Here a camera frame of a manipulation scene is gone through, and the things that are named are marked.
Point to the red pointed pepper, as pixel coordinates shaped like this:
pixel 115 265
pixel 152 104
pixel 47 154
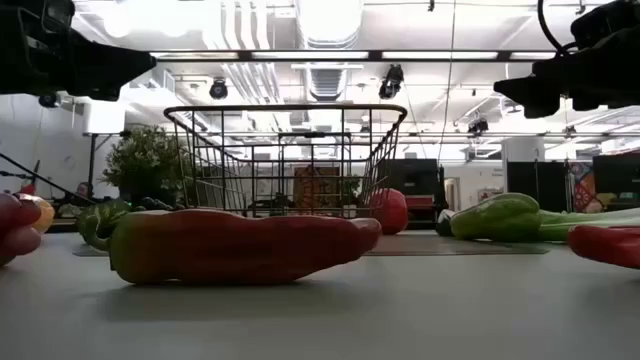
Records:
pixel 607 245

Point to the red grape bunch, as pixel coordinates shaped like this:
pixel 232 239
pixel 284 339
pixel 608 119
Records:
pixel 17 230

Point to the red tomato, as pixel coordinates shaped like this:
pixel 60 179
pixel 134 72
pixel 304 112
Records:
pixel 392 212

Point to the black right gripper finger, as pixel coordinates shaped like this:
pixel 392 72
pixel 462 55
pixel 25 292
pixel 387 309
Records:
pixel 535 85

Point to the long red and green pepper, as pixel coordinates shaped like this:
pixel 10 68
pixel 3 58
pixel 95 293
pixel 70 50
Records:
pixel 240 245

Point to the silver ventilation duct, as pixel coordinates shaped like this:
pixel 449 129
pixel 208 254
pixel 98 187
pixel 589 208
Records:
pixel 330 20

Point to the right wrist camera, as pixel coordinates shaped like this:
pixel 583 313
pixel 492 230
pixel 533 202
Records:
pixel 605 20

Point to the black ceiling light rail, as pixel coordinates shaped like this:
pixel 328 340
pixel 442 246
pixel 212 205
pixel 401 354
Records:
pixel 375 55

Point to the yellow orange mango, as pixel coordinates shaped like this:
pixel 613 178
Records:
pixel 46 215

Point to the small potted green plant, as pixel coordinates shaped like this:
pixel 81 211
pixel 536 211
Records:
pixel 145 160

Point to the black ceiling spotlight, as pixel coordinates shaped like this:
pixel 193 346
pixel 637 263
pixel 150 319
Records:
pixel 48 101
pixel 218 89
pixel 477 125
pixel 391 81

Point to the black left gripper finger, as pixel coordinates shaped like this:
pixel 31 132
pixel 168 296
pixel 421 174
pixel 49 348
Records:
pixel 110 67

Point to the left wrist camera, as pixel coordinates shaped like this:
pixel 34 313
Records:
pixel 57 15

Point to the black camera stand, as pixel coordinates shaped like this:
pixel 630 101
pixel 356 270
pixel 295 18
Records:
pixel 36 172

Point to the colourful painting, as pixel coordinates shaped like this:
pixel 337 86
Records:
pixel 582 190

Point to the green and white celery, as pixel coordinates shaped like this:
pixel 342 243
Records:
pixel 590 222

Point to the black partition panel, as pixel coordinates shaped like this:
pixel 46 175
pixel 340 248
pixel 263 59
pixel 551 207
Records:
pixel 525 185
pixel 617 175

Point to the light green bell pepper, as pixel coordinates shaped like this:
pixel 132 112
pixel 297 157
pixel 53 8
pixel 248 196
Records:
pixel 495 217

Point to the black cabinet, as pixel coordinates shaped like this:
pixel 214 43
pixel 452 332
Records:
pixel 422 175

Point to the orange poster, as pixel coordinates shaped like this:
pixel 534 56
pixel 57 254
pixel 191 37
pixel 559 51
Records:
pixel 320 190

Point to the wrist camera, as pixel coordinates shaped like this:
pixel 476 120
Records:
pixel 57 15
pixel 605 20

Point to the seated person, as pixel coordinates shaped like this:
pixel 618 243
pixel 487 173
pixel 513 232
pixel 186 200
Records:
pixel 84 190

